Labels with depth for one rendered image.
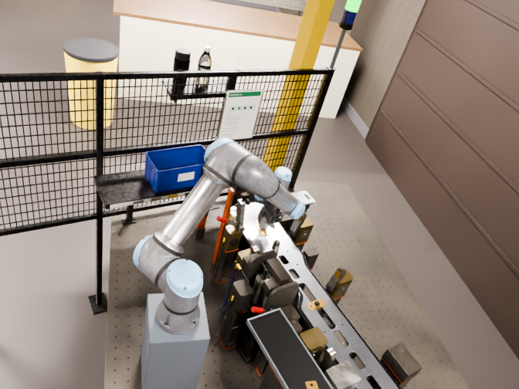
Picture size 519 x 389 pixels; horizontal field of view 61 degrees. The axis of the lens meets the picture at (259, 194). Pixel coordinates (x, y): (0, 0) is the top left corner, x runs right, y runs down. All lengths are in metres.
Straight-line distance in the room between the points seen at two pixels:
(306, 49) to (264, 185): 1.17
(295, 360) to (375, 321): 0.94
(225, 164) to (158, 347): 0.65
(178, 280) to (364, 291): 1.33
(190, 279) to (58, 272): 1.85
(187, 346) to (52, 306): 1.56
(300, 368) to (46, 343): 1.73
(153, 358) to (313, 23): 1.72
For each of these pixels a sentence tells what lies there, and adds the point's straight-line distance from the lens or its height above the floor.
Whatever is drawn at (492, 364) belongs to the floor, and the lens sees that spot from 3.68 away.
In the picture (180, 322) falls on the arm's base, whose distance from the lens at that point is 1.53.
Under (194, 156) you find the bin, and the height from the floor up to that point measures 1.09.
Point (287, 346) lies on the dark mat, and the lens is 1.55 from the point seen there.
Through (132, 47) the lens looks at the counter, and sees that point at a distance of 4.83.
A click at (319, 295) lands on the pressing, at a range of 1.95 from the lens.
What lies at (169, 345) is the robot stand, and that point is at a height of 1.08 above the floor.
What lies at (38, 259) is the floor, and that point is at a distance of 3.28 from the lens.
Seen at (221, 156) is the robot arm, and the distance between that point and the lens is 1.45.
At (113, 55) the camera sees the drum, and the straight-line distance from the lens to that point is 4.24.
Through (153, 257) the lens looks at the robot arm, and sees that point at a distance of 1.49.
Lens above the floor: 2.41
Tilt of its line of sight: 37 degrees down
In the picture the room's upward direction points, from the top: 16 degrees clockwise
